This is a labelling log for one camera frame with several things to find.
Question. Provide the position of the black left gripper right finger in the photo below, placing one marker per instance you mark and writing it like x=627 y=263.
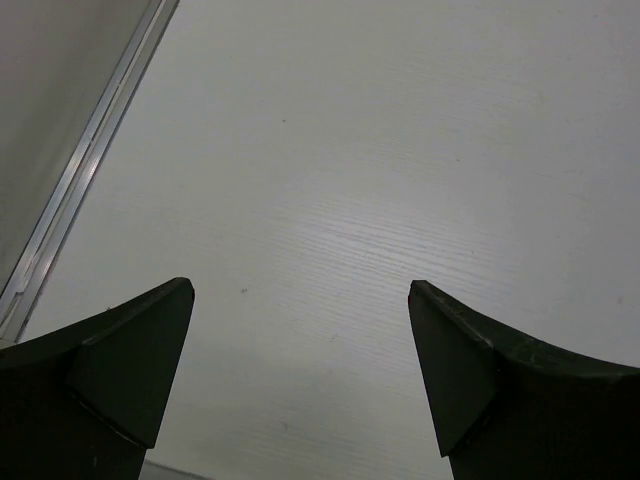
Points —
x=506 y=405

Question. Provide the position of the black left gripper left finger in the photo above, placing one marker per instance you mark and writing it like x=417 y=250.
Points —
x=87 y=401

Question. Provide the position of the aluminium table edge rail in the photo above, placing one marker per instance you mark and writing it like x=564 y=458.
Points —
x=69 y=70

